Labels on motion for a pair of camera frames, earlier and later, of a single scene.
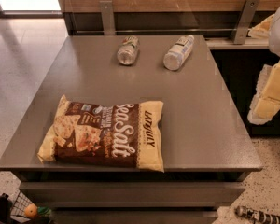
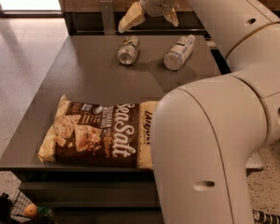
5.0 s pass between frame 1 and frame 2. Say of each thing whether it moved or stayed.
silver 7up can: stayed
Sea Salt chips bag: stayed
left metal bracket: stayed
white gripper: moved
